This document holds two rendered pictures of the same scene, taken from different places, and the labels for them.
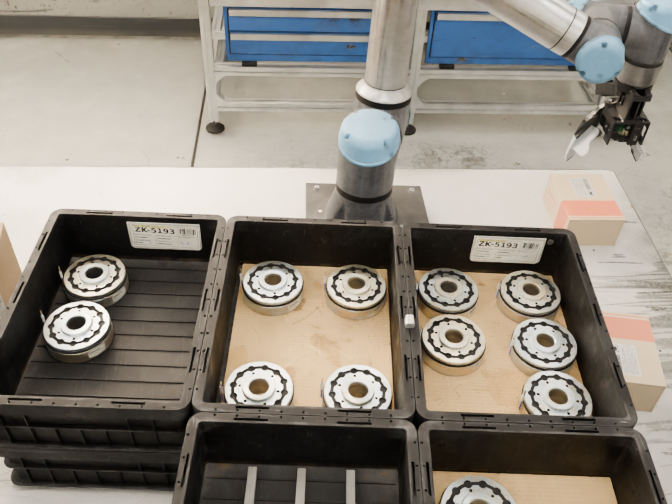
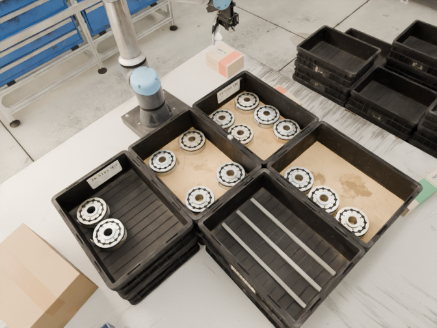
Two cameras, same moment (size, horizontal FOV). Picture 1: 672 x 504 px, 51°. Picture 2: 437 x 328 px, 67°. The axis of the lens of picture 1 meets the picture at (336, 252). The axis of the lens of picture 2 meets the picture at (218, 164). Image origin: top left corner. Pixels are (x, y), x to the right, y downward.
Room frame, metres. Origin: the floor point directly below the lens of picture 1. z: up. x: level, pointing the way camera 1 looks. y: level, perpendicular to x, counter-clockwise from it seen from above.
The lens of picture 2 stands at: (0.13, 0.36, 1.84)
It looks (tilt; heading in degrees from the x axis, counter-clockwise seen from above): 55 degrees down; 325
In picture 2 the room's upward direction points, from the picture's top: 7 degrees counter-clockwise
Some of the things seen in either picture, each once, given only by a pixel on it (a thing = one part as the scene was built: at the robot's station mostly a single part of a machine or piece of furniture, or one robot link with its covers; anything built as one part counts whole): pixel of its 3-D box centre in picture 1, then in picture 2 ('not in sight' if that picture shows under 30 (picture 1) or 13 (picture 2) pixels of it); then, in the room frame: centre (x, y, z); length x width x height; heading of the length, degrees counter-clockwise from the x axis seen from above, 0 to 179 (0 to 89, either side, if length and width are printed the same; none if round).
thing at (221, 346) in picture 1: (309, 330); (194, 166); (0.74, 0.04, 0.87); 0.40 x 0.30 x 0.11; 1
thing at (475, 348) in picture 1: (453, 339); (240, 133); (0.74, -0.19, 0.86); 0.10 x 0.10 x 0.01
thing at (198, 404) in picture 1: (309, 308); (192, 158); (0.74, 0.04, 0.92); 0.40 x 0.30 x 0.02; 1
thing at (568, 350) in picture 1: (544, 343); (266, 114); (0.74, -0.34, 0.86); 0.10 x 0.10 x 0.01
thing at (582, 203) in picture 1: (581, 209); (224, 60); (1.24, -0.54, 0.74); 0.16 x 0.12 x 0.07; 5
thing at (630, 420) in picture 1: (504, 316); (253, 114); (0.74, -0.26, 0.92); 0.40 x 0.30 x 0.02; 1
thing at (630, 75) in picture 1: (639, 69); not in sight; (1.22, -0.55, 1.09); 0.08 x 0.08 x 0.05
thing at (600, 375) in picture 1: (497, 337); (253, 122); (0.74, -0.26, 0.87); 0.40 x 0.30 x 0.11; 1
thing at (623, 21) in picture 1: (594, 26); not in sight; (1.22, -0.44, 1.17); 0.11 x 0.11 x 0.08; 79
